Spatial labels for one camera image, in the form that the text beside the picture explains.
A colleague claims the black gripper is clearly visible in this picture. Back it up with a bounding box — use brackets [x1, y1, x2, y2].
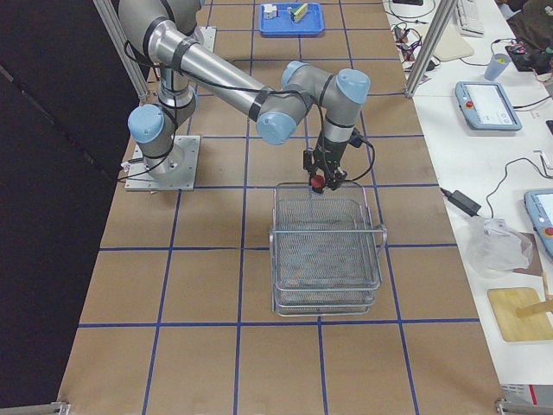
[302, 144, 347, 190]

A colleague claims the red emergency stop button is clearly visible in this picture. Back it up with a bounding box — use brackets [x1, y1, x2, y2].
[308, 175, 326, 194]

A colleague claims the blue plastic tray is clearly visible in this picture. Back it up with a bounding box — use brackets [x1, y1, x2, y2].
[258, 2, 325, 37]

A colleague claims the black power adapter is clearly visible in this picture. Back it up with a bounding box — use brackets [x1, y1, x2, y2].
[447, 190, 481, 217]

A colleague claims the green yellow terminal block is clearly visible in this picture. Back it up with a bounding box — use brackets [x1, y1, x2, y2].
[289, 3, 308, 22]

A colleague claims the white circuit breaker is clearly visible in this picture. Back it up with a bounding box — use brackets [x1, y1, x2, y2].
[262, 3, 278, 20]

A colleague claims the blue teach pendant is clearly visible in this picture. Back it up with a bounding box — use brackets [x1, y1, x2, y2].
[524, 188, 553, 258]
[454, 81, 522, 132]

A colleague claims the beige pad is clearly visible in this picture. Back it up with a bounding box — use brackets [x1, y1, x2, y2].
[434, 26, 474, 62]

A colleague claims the clear plastic bag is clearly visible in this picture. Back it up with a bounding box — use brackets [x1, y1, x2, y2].
[465, 217, 534, 271]

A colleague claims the white keyboard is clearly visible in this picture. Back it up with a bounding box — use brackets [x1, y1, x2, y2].
[454, 0, 485, 37]

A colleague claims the grey blue cup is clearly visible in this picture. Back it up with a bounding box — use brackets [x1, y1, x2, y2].
[484, 53, 512, 81]

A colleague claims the wooden board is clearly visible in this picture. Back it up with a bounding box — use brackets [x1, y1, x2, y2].
[487, 287, 552, 342]

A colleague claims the wire mesh shelf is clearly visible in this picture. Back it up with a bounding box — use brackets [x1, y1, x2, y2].
[270, 182, 387, 316]

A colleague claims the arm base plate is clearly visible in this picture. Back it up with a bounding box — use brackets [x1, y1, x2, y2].
[192, 26, 217, 52]
[124, 135, 201, 191]

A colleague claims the aluminium frame post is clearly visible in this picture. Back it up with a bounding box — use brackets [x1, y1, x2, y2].
[404, 0, 456, 99]

